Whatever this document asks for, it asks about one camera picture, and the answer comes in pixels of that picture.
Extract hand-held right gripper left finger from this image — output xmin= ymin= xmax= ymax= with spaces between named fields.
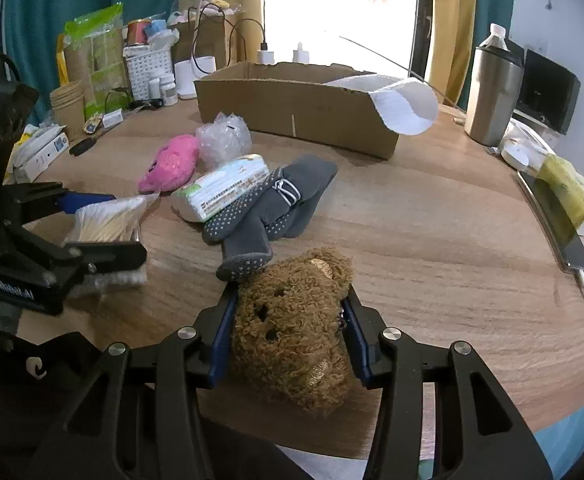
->
xmin=27 ymin=280 xmax=241 ymax=480

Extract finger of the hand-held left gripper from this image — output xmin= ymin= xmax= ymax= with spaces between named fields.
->
xmin=2 ymin=181 xmax=118 ymax=221
xmin=7 ymin=220 xmax=149 ymax=287

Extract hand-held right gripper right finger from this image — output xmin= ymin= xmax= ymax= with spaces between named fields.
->
xmin=342 ymin=285 xmax=555 ymax=480

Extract cotton swab pack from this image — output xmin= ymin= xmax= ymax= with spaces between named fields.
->
xmin=62 ymin=192 xmax=161 ymax=293

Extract brown teddy bear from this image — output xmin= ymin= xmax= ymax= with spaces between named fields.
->
xmin=229 ymin=246 xmax=357 ymax=418

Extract pink plush toy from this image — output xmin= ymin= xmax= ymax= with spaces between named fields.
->
xmin=138 ymin=134 xmax=201 ymax=195

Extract white tissue pack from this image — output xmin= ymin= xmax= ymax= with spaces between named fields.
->
xmin=170 ymin=154 xmax=271 ymax=223

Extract clear bubble wrap bag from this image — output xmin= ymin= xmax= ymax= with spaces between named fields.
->
xmin=195 ymin=111 xmax=253 ymax=166

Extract grey dotted socks bundle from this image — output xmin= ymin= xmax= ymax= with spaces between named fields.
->
xmin=202 ymin=155 xmax=339 ymax=282

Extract cardboard box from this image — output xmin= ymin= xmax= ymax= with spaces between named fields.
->
xmin=193 ymin=61 xmax=403 ymax=161

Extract white cardboard boxes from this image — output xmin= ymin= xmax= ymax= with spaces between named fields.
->
xmin=12 ymin=125 xmax=70 ymax=183

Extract brown paper cup stack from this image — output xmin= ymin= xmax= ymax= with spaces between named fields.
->
xmin=49 ymin=80 xmax=87 ymax=141

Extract white plastic basket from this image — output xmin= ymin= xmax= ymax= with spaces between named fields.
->
xmin=123 ymin=45 xmax=175 ymax=101

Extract green plastic packet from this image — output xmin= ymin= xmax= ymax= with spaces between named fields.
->
xmin=63 ymin=2 xmax=125 ymax=121

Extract red thread roll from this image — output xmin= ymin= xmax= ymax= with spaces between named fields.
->
xmin=126 ymin=19 xmax=151 ymax=47

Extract black cloth with white mark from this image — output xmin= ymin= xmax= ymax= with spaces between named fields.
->
xmin=0 ymin=330 xmax=113 ymax=480

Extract brown paper bag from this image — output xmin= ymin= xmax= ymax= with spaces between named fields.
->
xmin=172 ymin=7 xmax=245 ymax=78

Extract black smartphone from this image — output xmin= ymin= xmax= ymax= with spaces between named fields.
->
xmin=516 ymin=170 xmax=584 ymax=275

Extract white paper towel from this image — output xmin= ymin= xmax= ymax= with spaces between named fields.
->
xmin=322 ymin=73 xmax=440 ymax=137

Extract white plastic food container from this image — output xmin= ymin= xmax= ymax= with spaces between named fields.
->
xmin=499 ymin=120 xmax=560 ymax=171

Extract yellow wet wipes pack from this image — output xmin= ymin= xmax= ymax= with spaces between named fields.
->
xmin=536 ymin=154 xmax=584 ymax=236

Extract steel tumbler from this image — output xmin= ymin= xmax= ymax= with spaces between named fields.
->
xmin=464 ymin=46 xmax=525 ymax=147

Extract black monitor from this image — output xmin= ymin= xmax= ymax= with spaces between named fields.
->
xmin=506 ymin=39 xmax=526 ymax=68
xmin=514 ymin=49 xmax=581 ymax=135

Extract clear water bottle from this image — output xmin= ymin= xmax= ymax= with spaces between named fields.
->
xmin=479 ymin=23 xmax=510 ymax=52

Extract black handled scissors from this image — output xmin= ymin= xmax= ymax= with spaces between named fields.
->
xmin=68 ymin=121 xmax=123 ymax=157

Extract black charger cable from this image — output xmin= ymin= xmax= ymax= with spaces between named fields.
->
xmin=192 ymin=7 xmax=267 ymax=75
xmin=339 ymin=36 xmax=467 ymax=111

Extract black door frame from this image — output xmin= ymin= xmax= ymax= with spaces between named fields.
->
xmin=411 ymin=0 xmax=435 ymax=86

